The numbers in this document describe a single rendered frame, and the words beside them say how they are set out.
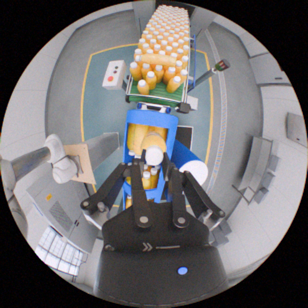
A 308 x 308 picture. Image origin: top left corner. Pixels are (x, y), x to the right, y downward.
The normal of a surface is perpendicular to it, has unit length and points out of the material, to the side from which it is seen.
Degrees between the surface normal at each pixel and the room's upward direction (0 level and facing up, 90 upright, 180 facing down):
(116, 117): 0
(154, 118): 4
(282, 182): 90
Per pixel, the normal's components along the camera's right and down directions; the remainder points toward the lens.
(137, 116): -0.43, 0.22
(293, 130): -1.00, -0.01
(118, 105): 0.02, 0.33
